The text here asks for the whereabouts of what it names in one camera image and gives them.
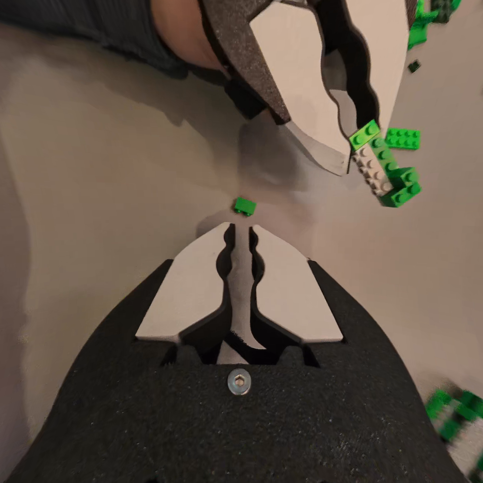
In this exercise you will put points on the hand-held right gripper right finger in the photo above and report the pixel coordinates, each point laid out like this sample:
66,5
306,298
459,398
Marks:
294,294

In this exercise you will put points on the flat green brick plate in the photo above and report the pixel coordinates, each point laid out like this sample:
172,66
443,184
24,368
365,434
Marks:
403,139

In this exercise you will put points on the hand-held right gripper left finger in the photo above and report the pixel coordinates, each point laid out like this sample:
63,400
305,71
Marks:
188,290

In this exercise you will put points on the blocky green grey brick build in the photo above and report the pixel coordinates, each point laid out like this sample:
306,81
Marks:
441,405

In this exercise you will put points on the small dark brick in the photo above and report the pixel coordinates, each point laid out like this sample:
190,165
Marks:
414,66

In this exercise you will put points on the scatter of small bricks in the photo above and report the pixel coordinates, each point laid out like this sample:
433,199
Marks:
417,36

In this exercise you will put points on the long green grey brick assembly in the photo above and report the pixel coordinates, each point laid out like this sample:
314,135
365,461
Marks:
381,154

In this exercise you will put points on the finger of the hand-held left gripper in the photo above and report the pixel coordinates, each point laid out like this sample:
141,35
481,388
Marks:
388,45
290,75

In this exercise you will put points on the tiny green brick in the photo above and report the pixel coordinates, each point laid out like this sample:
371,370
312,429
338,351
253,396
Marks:
245,206

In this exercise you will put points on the person's left forearm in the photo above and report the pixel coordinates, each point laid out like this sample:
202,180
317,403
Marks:
75,22

